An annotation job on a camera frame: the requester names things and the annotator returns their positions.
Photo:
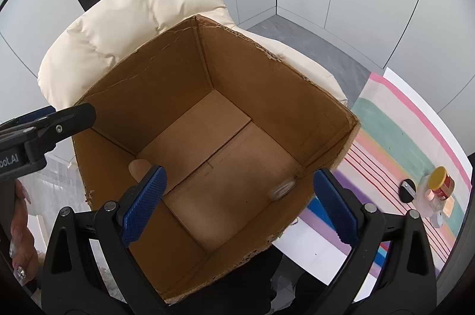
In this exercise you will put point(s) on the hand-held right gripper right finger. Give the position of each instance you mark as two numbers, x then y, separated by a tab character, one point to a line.
336	209

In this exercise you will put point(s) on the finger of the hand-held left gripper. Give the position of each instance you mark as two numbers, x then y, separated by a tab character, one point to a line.
35	114
70	120

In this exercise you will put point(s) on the yellow lid jar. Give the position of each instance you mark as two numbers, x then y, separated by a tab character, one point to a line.
441	183

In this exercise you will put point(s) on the brown cardboard box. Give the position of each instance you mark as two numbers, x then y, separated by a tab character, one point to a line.
207	152

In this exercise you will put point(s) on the small white jar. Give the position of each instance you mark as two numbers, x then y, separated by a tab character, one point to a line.
438	220

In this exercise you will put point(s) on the cream padded chair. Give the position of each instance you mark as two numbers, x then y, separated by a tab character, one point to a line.
122	37

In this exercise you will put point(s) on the pink makeup puff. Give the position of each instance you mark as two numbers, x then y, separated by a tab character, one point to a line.
138	169

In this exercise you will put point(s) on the clear bottle with pink cap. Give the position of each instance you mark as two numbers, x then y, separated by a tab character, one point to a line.
427	196

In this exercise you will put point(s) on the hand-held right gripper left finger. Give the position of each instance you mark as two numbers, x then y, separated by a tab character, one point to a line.
145	202

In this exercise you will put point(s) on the striped pastel mat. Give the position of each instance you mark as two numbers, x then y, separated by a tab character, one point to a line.
393	152

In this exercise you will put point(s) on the clear round case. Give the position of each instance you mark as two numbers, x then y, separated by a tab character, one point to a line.
281	189

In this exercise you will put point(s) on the black round compact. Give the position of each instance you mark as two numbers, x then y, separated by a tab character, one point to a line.
407	190

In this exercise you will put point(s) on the person's left hand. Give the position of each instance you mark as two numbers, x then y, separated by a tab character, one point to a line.
24	244

